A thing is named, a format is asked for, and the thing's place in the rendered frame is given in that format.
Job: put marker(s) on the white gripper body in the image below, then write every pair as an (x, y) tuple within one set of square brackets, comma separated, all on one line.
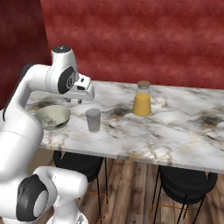
[(82, 93)]

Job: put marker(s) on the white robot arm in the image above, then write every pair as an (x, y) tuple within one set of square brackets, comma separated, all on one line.
[(17, 151)]

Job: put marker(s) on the pale green ice bowl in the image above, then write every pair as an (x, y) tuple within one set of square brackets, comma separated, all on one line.
[(53, 117)]

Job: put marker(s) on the clear glass cup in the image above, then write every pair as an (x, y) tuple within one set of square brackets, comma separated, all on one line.
[(93, 120)]

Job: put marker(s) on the clear ice cube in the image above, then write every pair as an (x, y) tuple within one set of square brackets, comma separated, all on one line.
[(48, 120)]

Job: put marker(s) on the orange juice carafe with cork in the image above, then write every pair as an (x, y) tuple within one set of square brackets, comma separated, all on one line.
[(142, 100)]

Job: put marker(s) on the black round stool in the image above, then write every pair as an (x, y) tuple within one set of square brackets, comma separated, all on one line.
[(78, 164), (186, 186)]

